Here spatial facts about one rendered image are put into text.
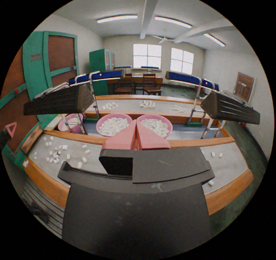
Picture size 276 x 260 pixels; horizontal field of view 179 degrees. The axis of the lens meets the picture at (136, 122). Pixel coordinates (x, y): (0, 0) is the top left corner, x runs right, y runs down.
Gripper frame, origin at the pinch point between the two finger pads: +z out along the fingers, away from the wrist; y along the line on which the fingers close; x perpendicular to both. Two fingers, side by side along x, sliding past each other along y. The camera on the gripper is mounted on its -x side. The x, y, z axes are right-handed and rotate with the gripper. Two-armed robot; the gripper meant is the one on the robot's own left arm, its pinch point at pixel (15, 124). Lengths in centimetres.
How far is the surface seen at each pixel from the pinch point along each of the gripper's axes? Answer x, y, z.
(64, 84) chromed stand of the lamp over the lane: -5.1, -25.9, 25.1
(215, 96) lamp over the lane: -4, -82, 8
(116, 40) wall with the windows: -181, 48, 509
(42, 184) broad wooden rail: 30.5, -8.8, -13.7
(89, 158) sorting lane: 32.2, -34.5, 12.7
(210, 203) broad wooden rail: 31, -93, -17
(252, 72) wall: -123, -490, 153
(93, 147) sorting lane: 32, -35, 21
